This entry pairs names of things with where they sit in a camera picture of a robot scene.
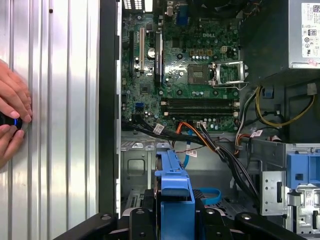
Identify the grey power supply unit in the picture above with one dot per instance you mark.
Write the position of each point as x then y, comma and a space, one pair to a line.
295, 37

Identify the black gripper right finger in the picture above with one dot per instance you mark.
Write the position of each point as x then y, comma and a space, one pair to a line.
212, 225

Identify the green motherboard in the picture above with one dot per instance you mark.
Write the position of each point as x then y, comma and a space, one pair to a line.
180, 92

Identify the silver coin battery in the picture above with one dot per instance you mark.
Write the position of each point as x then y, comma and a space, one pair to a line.
150, 52

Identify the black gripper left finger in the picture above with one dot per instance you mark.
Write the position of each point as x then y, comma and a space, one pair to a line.
140, 225

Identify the black open PC case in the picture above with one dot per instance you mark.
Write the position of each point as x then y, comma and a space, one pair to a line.
107, 100

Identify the white expansion slot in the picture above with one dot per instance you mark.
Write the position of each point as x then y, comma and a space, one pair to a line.
142, 50

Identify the metal socket cover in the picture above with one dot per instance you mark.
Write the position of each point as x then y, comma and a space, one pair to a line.
228, 64

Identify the black RAM slot bank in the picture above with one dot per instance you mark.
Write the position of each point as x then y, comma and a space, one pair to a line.
200, 102

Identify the black expansion slot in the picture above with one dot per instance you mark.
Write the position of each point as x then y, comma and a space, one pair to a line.
131, 55

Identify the blue plastic drive latch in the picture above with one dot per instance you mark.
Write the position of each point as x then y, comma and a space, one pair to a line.
300, 170

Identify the CPU socket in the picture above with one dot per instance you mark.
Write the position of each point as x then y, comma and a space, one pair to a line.
198, 74

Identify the metal disk bay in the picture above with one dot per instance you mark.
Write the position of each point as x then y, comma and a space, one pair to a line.
232, 208

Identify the person's hand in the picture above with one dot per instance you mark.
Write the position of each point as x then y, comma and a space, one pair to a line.
15, 95

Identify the hard disk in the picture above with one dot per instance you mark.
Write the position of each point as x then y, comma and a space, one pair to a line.
175, 180

